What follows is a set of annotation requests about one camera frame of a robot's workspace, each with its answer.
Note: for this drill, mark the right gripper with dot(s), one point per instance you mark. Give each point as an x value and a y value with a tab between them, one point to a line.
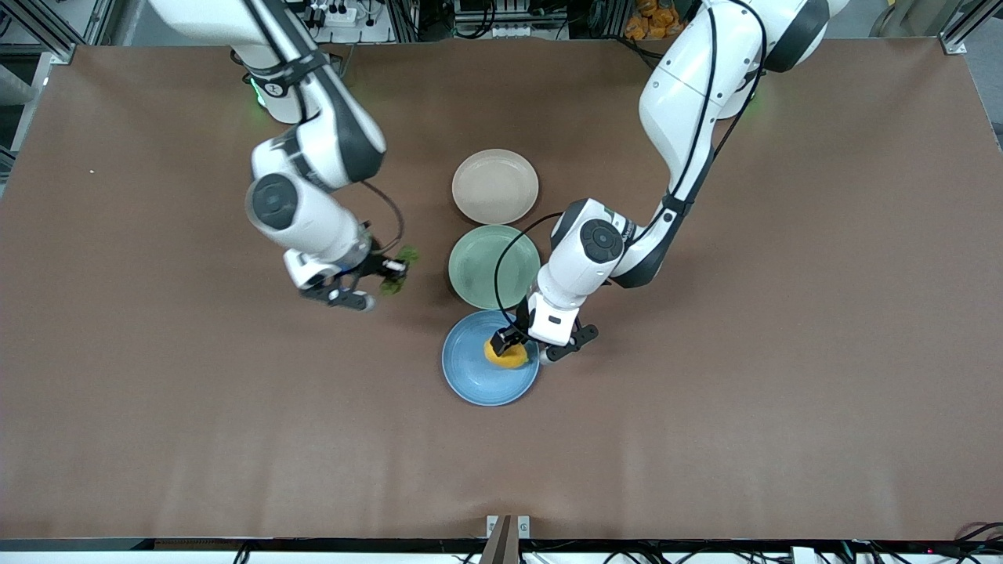
374	269

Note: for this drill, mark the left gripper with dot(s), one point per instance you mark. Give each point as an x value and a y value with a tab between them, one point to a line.
505	340

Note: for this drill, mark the yellow lemon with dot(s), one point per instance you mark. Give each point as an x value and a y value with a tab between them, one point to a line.
509	361

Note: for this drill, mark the green lettuce leaf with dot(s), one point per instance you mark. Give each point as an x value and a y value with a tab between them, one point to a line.
390	286

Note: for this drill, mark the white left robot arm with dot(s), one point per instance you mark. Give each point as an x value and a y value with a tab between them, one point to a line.
689	86

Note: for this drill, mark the blue round plate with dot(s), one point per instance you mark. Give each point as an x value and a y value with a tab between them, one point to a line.
478	380

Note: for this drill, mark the green round plate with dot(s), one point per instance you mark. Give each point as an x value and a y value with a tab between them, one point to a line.
474	270

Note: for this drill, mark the beige round plate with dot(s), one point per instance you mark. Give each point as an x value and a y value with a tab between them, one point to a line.
495	186

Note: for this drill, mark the white power strip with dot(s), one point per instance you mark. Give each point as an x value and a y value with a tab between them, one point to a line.
345	14

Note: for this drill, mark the orange bagged items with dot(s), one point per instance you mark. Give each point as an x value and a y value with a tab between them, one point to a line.
654	19

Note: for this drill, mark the metal table edge bracket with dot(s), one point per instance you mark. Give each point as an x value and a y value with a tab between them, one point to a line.
508	536

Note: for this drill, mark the aluminium frame profile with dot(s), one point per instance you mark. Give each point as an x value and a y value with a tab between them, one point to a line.
43	31
968	27

